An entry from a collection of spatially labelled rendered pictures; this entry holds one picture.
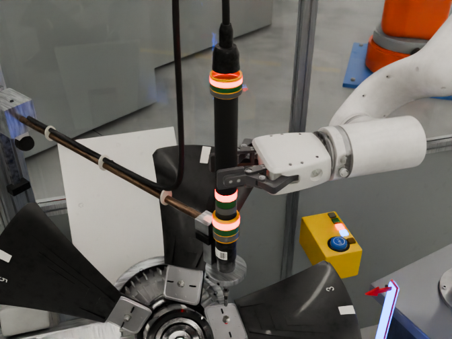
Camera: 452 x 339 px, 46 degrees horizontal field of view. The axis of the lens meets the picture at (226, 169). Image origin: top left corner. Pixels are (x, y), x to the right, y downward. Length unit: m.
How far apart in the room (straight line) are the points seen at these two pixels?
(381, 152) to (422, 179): 1.24
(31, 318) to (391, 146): 0.75
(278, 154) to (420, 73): 0.25
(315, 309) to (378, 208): 1.03
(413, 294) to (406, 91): 0.66
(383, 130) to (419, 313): 0.66
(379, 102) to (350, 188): 1.01
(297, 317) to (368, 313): 1.44
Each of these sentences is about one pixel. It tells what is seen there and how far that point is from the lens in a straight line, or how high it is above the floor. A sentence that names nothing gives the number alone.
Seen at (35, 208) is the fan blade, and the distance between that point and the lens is 0.94.
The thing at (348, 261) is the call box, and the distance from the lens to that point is 1.38.
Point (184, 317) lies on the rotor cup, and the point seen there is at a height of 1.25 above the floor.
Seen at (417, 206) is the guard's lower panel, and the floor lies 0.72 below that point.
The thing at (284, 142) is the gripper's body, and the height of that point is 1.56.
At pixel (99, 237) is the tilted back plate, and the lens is 1.21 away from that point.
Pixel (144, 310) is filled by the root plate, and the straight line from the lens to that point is 0.98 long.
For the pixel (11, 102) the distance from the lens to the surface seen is 1.25.
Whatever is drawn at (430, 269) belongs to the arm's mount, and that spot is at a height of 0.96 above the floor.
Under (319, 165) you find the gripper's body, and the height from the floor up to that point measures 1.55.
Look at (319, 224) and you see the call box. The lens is 1.42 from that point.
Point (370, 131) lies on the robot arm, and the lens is 0.84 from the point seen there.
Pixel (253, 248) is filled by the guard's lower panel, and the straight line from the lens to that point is 1.94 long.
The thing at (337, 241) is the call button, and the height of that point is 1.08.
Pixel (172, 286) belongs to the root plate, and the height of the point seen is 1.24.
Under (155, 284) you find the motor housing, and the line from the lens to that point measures 1.11.
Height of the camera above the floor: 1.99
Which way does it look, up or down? 35 degrees down
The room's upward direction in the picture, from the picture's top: straight up
